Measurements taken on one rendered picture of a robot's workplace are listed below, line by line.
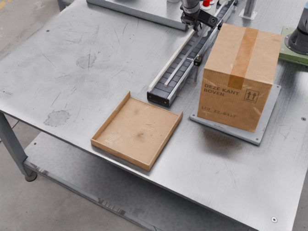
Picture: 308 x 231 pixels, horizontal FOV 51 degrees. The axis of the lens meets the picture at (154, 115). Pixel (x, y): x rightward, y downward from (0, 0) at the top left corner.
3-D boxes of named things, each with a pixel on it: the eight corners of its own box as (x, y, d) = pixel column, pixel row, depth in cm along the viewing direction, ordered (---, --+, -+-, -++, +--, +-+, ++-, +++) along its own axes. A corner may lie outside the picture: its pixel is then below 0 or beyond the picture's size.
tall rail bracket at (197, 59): (184, 76, 153) (187, 48, 141) (199, 81, 151) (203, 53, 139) (182, 80, 152) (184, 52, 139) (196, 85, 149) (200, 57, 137)
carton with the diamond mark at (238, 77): (214, 71, 153) (222, 22, 132) (265, 84, 147) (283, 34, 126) (196, 117, 134) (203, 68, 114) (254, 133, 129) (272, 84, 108)
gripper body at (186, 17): (188, 10, 156) (184, -4, 144) (204, 15, 153) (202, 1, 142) (182, 24, 155) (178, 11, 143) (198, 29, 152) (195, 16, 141)
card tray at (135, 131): (129, 96, 145) (129, 90, 142) (182, 116, 137) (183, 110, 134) (91, 145, 128) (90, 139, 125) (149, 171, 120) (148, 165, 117)
